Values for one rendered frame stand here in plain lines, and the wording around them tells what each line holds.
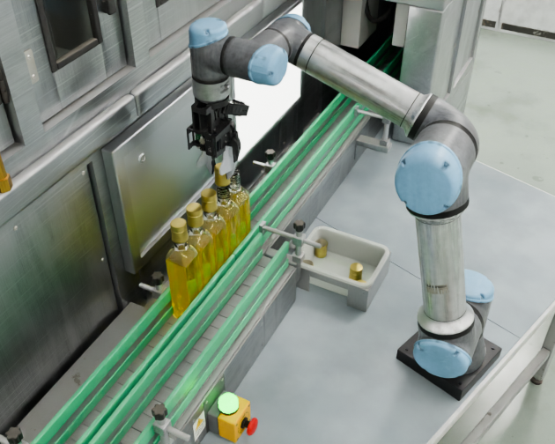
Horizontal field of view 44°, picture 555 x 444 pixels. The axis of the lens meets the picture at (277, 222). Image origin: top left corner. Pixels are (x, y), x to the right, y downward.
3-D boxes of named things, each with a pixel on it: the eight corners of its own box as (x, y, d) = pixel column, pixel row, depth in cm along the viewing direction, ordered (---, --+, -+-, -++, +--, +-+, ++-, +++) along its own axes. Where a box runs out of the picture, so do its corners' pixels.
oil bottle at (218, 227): (211, 271, 173) (206, 205, 159) (231, 279, 171) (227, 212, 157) (200, 285, 169) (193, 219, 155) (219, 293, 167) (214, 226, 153)
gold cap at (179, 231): (180, 246, 145) (177, 230, 142) (168, 239, 147) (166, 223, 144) (191, 237, 147) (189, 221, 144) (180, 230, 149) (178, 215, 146)
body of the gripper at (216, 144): (187, 151, 145) (182, 101, 138) (208, 132, 151) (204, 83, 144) (218, 161, 143) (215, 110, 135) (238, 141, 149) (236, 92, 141)
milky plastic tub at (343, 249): (315, 246, 199) (317, 223, 194) (388, 270, 191) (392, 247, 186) (289, 284, 187) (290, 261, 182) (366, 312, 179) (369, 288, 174)
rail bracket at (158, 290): (149, 302, 165) (142, 262, 157) (173, 312, 163) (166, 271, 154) (139, 313, 163) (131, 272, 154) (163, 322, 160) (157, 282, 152)
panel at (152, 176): (294, 96, 220) (296, -7, 198) (302, 99, 219) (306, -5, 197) (124, 271, 159) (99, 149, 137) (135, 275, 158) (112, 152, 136)
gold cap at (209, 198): (207, 201, 157) (205, 186, 154) (220, 205, 155) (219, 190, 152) (198, 210, 154) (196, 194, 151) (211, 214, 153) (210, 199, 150)
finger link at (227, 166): (217, 189, 150) (208, 153, 145) (230, 175, 155) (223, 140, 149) (228, 192, 149) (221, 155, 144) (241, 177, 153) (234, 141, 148)
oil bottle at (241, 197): (233, 244, 181) (230, 179, 167) (252, 250, 179) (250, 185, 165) (223, 256, 177) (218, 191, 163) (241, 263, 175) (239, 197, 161)
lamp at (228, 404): (225, 395, 151) (224, 387, 149) (242, 403, 150) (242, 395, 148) (214, 410, 148) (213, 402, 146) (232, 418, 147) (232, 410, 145)
